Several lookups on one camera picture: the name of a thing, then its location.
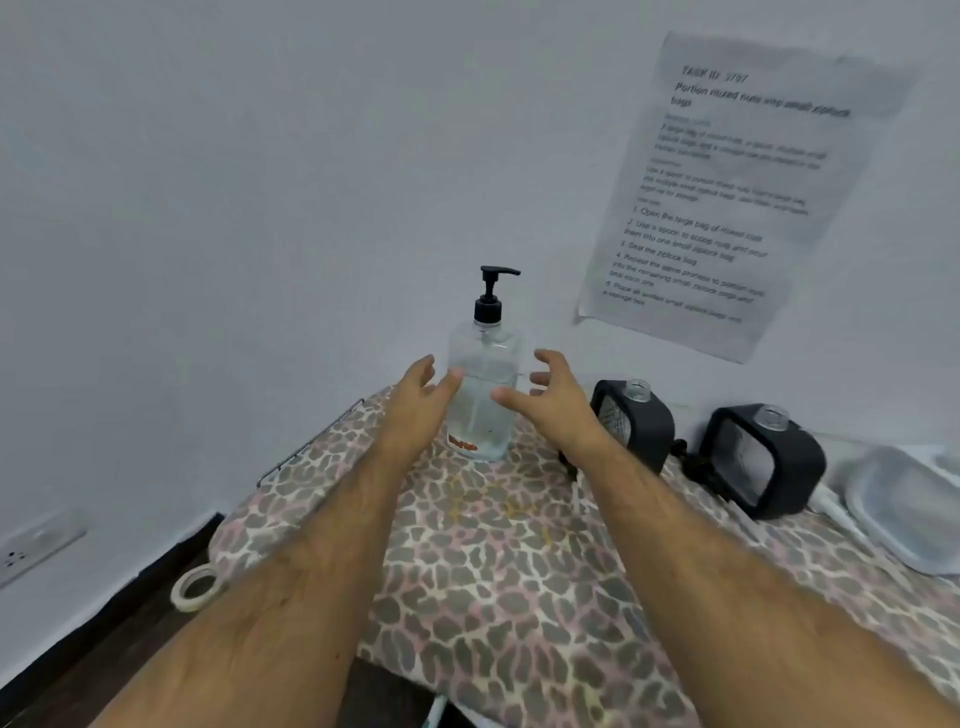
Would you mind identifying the leopard print ironing board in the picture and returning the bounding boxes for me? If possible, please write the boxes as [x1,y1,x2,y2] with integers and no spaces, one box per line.
[212,386,960,728]

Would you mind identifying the printed paper sheet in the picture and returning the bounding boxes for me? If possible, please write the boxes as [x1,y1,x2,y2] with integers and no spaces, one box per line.
[575,29,922,366]

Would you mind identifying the black square dispenser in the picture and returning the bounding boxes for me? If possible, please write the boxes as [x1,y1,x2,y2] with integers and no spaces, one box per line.
[590,378,676,478]
[704,403,828,523]

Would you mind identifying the white square soap dispenser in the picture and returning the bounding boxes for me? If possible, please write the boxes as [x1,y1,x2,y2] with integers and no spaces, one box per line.
[843,446,960,577]

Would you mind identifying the transparent bottle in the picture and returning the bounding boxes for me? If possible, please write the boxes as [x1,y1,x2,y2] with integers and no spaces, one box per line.
[446,318,521,462]

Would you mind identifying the white wall socket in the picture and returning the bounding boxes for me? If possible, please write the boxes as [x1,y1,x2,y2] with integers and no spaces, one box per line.
[0,512,88,590]

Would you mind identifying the person's left forearm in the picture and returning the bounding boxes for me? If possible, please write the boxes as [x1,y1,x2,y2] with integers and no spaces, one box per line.
[89,438,421,728]

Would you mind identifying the white ironing board legs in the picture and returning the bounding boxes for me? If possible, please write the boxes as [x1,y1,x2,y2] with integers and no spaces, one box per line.
[423,693,481,728]

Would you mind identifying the person's right forearm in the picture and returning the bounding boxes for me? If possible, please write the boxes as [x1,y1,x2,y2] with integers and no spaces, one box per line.
[573,438,960,728]

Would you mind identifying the white tape roll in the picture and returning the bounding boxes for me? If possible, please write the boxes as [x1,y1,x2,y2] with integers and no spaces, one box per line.
[169,563,226,613]

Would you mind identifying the small white pump head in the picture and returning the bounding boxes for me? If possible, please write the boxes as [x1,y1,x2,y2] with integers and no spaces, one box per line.
[809,482,856,530]

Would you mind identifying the metal wire iron rest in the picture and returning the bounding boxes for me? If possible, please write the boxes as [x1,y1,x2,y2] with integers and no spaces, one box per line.
[257,397,367,489]

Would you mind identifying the person's left hand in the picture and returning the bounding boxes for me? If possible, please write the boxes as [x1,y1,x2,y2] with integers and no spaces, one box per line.
[374,355,464,466]

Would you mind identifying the black pump with long tube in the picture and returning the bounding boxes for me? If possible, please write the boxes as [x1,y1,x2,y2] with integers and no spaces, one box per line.
[473,265,522,328]

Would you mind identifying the person's right hand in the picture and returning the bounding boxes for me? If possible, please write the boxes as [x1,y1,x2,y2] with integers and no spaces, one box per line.
[491,348,613,466]

